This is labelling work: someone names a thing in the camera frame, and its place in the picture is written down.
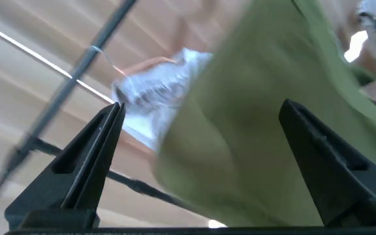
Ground beige curtain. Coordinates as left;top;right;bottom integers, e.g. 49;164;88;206
0;0;251;228

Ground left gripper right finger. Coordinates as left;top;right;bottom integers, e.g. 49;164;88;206
278;98;376;228

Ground pale grey shorts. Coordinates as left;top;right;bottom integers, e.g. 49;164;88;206
111;47;214;151

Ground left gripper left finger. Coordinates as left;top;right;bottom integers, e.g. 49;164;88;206
4;101;127;231

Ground green garment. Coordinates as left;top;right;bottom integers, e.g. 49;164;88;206
151;0;376;228

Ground black clothes rack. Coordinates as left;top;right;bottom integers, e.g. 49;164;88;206
0;0;189;216

